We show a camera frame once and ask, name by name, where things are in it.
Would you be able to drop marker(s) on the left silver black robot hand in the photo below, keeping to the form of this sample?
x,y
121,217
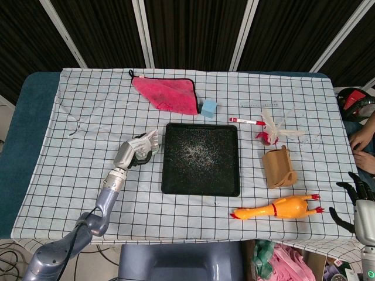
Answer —
x,y
124,153

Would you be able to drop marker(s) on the bystander blue jeans leg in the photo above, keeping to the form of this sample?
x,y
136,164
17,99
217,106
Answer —
x,y
351,127

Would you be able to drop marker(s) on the pink cloth with black trim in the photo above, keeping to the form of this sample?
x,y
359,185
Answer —
x,y
173,93

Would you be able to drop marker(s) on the red and black headset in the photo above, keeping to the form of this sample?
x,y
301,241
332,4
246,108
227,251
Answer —
x,y
353,99

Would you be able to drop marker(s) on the cardboard box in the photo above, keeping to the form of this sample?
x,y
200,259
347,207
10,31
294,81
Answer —
x,y
315,263

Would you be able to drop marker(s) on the transparent ruler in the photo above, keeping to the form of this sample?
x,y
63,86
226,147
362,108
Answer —
x,y
259,104

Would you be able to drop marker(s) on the bystander bare hand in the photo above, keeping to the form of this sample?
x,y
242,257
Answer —
x,y
367,160
366,139

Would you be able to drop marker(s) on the white partition post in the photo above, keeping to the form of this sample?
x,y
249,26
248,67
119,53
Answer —
x,y
63,32
243,32
143,32
341,32

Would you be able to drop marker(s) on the small white green packet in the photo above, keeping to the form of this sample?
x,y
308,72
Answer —
x,y
148,143

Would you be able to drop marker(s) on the white feather shuttlecock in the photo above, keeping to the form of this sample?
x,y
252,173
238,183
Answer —
x,y
274,133

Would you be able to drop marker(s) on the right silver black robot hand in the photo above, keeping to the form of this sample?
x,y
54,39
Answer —
x,y
364,213

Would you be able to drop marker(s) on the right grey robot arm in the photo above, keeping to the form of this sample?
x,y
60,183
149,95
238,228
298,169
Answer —
x,y
368,260

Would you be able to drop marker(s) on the green fabric bundle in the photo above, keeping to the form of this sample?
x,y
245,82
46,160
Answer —
x,y
263,257

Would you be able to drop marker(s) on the yellow rubber chicken toy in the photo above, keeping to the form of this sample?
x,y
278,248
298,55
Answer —
x,y
284,208

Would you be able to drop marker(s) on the light blue foam cube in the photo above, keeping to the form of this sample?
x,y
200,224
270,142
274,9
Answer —
x,y
209,109

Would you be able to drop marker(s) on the red and white marker pen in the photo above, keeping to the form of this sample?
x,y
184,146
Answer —
x,y
244,120

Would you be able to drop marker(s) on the black square tray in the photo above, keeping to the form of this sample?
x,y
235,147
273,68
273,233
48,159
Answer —
x,y
200,159

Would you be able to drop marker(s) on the black pleated curtain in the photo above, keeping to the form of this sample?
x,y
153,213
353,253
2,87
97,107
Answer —
x,y
193,29

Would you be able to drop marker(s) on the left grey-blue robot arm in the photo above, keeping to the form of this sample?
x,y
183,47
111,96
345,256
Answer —
x,y
108,196

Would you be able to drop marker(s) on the pink fabric bundle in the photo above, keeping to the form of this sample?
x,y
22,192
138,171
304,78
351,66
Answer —
x,y
288,262

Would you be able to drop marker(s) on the white black-checked tablecloth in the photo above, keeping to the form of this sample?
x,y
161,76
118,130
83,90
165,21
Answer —
x,y
88,117

